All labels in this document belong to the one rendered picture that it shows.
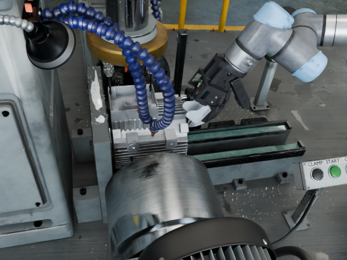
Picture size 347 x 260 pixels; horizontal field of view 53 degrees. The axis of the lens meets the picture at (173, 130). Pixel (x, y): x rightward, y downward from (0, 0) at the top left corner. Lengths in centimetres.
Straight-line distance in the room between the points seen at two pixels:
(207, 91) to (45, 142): 37
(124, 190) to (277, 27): 46
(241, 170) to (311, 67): 46
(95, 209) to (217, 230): 65
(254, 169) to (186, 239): 78
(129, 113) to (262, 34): 36
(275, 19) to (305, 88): 93
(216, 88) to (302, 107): 80
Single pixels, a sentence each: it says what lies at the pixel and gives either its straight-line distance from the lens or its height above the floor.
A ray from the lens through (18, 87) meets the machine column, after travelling 65.
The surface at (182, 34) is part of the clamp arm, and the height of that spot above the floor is 125.
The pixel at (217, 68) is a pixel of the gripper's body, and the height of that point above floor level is 126.
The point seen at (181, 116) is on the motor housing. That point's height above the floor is 110.
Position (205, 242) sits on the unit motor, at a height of 136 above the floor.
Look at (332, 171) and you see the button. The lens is 95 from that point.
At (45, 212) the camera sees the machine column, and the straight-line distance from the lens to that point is 94.
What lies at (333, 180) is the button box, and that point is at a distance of 96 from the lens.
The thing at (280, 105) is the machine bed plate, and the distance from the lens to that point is 154.
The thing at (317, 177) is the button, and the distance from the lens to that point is 93.
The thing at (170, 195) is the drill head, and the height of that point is 116.
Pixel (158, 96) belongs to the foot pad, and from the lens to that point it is 102.
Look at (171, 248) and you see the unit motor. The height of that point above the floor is 135.
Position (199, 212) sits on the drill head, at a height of 116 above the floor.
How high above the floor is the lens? 172
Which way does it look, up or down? 45 degrees down
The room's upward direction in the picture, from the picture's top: 6 degrees clockwise
